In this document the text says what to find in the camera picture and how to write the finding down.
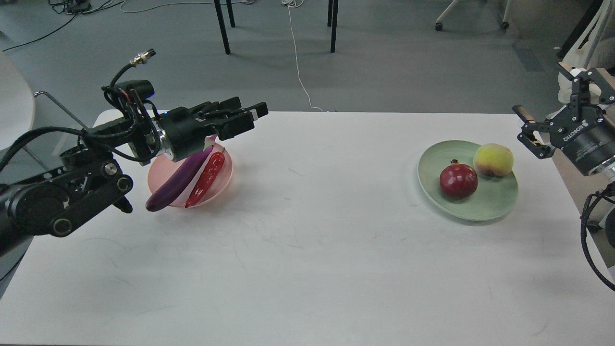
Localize green plate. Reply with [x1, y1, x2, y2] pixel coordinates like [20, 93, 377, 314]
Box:
[417, 140, 518, 222]

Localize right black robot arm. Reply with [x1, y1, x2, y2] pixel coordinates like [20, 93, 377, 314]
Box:
[513, 62, 615, 289]

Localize black table leg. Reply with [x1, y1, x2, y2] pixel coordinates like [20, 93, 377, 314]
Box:
[213, 0, 236, 55]
[327, 0, 339, 53]

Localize white office chair right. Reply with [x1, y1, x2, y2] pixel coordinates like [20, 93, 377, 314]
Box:
[558, 0, 615, 74]

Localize white chair left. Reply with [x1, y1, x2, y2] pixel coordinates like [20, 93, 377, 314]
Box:
[0, 52, 88, 152]

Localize white floor cable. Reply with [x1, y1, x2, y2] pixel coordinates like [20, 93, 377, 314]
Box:
[281, 0, 332, 113]

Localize white chair base with casters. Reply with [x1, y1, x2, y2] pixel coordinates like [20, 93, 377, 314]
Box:
[433, 0, 514, 32]

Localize black table leg left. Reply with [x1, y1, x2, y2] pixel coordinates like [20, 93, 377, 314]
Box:
[213, 0, 236, 55]

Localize black table leg right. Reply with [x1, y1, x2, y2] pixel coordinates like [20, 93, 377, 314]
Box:
[327, 0, 339, 53]

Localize yellow-pink peach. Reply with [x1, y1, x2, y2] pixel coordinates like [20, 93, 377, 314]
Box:
[474, 144, 514, 177]

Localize purple eggplant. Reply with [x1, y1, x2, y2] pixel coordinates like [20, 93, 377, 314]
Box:
[145, 135, 217, 212]

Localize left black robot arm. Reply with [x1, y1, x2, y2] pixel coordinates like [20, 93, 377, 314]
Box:
[1, 49, 269, 292]

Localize red chili pepper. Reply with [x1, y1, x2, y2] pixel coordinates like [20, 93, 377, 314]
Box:
[184, 149, 226, 208]

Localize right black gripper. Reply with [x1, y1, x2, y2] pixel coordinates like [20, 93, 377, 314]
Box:
[512, 62, 615, 177]

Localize black floor cables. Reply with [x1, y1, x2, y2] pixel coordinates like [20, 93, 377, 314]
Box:
[0, 0, 125, 51]

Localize red pomegranate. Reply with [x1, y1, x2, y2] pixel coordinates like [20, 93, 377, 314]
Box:
[439, 159, 478, 200]

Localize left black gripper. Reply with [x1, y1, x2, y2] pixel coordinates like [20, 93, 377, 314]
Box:
[158, 97, 269, 162]

